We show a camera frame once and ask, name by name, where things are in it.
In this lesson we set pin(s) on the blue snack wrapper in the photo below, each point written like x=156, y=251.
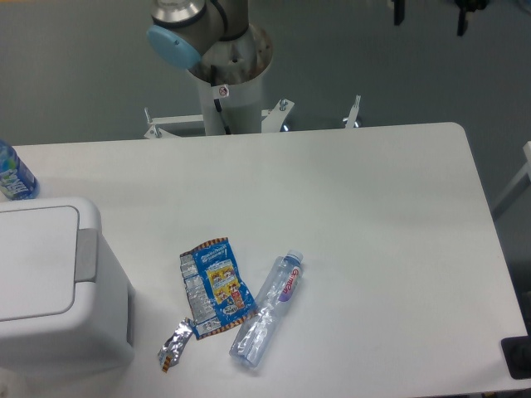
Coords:
x=219, y=300

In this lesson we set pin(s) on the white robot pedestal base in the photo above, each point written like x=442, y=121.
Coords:
x=232, y=104

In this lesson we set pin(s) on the silver foil wrapper scrap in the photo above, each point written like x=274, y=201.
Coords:
x=172, y=350

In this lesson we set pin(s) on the blue labelled water bottle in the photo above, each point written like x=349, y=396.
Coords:
x=17, y=181

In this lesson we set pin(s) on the white trash can lid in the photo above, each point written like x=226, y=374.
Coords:
x=38, y=254

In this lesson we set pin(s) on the clear crushed plastic bottle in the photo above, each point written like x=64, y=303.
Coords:
x=272, y=303

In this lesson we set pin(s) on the silver robot arm blue cap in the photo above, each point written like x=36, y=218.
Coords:
x=200, y=35

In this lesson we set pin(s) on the white frame at right edge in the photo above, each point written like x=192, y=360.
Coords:
x=515, y=187

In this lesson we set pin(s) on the white trash can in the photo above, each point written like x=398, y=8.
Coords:
x=95, y=333

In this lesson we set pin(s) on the black clamp at table edge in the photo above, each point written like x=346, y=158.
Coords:
x=517, y=356

